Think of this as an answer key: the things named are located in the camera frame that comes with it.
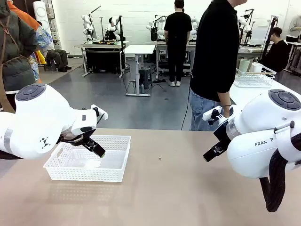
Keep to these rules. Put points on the white perforated plastic basket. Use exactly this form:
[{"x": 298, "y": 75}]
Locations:
[{"x": 113, "y": 146}]

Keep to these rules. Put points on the white cup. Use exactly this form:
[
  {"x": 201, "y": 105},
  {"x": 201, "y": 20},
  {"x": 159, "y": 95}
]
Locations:
[{"x": 255, "y": 67}]

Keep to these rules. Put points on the person in orange jacket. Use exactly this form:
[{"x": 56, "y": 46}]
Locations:
[{"x": 24, "y": 14}]

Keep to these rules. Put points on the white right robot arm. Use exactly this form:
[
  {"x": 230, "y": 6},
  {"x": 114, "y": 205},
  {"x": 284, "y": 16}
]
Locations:
[{"x": 254, "y": 131}]

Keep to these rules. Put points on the grey robot workbench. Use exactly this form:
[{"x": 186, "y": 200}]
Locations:
[{"x": 101, "y": 47}]

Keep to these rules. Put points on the person in dark green jacket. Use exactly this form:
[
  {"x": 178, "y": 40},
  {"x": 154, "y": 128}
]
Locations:
[{"x": 16, "y": 51}]

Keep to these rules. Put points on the person in blue patterned shirt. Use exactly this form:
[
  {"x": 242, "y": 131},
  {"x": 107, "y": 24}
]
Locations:
[{"x": 45, "y": 40}]

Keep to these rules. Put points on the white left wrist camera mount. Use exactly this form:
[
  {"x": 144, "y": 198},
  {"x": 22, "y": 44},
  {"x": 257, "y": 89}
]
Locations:
[{"x": 101, "y": 113}]

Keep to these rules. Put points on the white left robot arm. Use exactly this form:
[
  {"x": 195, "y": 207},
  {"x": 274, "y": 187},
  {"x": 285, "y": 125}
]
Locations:
[{"x": 35, "y": 117}]

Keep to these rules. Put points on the person's right forearm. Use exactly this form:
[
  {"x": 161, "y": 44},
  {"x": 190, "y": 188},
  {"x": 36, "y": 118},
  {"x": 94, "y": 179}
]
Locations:
[{"x": 224, "y": 99}]

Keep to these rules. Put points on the person's right hand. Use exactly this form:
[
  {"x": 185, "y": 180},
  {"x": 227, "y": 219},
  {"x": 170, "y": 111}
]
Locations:
[{"x": 227, "y": 112}]

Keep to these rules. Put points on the grey plastic stool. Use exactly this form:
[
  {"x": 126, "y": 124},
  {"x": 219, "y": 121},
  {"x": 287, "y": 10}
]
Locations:
[{"x": 145, "y": 77}]

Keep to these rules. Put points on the seated person in black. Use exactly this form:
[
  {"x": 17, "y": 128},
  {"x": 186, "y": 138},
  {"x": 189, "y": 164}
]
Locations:
[{"x": 278, "y": 54}]

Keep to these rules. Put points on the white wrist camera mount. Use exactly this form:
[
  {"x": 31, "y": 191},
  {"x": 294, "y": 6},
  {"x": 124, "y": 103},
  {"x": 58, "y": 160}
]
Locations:
[
  {"x": 212, "y": 115},
  {"x": 101, "y": 113}
]

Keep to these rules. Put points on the white standing desk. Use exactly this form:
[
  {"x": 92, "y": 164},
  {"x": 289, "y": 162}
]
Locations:
[{"x": 140, "y": 49}]

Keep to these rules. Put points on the black tripod stand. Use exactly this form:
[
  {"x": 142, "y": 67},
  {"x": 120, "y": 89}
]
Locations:
[{"x": 270, "y": 35}]

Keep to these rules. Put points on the standing person in black clothes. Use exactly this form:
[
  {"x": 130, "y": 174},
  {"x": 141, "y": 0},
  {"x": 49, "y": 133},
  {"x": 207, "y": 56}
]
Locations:
[{"x": 177, "y": 35}]

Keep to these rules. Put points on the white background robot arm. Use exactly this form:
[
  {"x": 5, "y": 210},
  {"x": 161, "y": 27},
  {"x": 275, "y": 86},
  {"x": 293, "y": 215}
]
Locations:
[
  {"x": 88, "y": 30},
  {"x": 114, "y": 27},
  {"x": 157, "y": 23}
]

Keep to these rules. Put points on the person in black shirt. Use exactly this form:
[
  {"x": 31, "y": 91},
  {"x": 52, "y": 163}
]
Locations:
[{"x": 211, "y": 47}]

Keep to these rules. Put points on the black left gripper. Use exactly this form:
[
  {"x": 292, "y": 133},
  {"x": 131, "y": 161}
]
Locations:
[{"x": 77, "y": 136}]

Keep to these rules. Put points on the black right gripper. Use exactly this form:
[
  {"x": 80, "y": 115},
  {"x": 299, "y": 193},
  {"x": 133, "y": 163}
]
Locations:
[{"x": 223, "y": 133}]

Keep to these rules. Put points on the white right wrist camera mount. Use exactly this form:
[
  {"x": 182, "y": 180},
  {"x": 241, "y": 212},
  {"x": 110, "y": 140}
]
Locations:
[{"x": 212, "y": 115}]

